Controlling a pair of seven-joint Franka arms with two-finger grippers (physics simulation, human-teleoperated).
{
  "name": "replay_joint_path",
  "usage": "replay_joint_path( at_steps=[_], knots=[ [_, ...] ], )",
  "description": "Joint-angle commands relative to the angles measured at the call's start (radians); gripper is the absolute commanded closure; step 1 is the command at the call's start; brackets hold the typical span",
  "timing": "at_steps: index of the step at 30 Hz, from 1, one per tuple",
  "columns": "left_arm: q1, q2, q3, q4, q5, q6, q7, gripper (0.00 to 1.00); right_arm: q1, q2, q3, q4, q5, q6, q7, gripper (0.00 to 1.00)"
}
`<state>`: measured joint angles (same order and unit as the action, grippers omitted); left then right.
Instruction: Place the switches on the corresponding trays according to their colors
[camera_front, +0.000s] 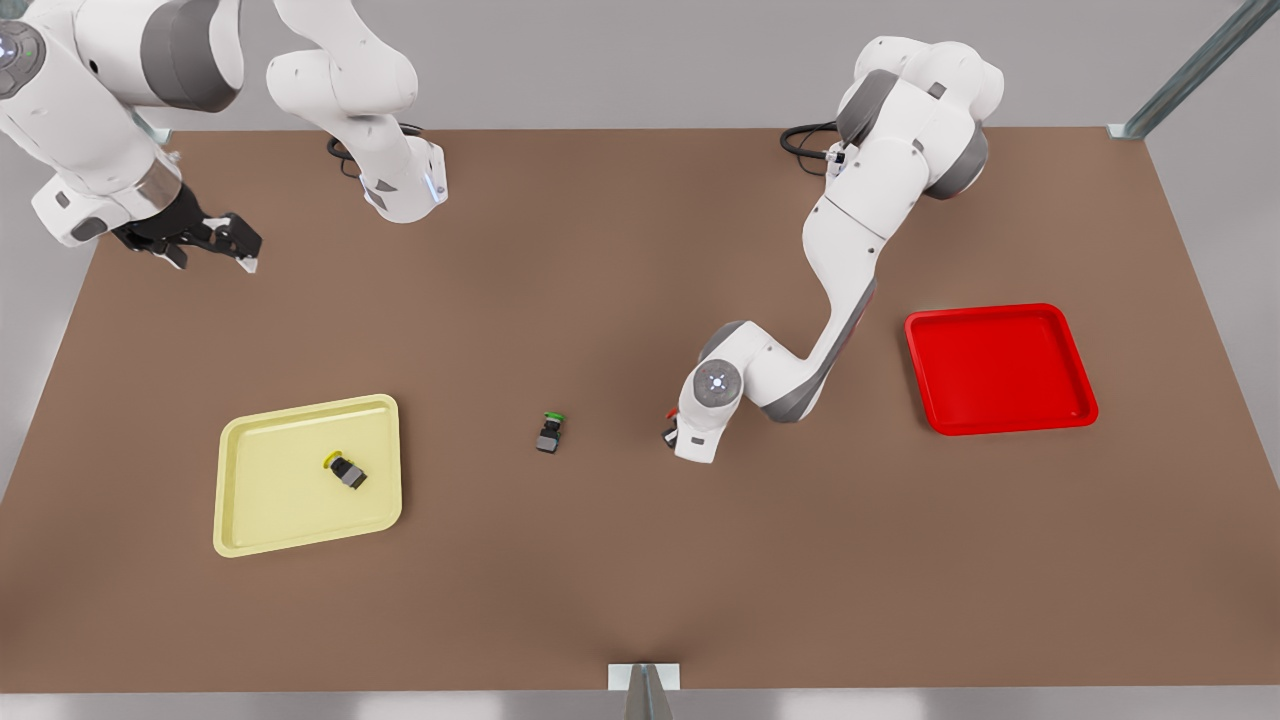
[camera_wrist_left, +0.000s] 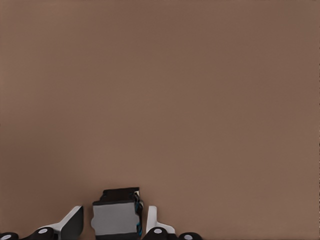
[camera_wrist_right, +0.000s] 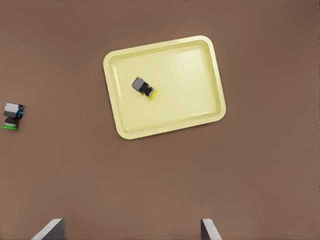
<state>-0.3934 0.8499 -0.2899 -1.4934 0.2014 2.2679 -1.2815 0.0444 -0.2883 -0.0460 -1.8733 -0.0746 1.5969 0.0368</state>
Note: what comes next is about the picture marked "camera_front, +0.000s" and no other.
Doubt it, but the yellow push-button switch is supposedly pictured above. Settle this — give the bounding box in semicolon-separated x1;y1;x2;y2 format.
322;450;369;491

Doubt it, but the yellow tray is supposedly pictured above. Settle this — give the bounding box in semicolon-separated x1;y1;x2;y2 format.
213;394;404;559

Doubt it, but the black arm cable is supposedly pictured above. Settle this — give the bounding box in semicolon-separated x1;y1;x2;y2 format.
779;121;847;178
326;122;427;182

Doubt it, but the red tray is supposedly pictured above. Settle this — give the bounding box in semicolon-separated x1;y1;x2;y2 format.
904;303;1100;438

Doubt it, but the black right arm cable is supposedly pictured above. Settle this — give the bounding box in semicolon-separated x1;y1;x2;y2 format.
326;122;427;182

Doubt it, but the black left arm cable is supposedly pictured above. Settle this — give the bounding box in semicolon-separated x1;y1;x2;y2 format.
779;121;847;178

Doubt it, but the silver frame post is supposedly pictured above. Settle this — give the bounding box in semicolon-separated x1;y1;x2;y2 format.
128;106;174;147
607;662;682;720
1107;0;1280;140

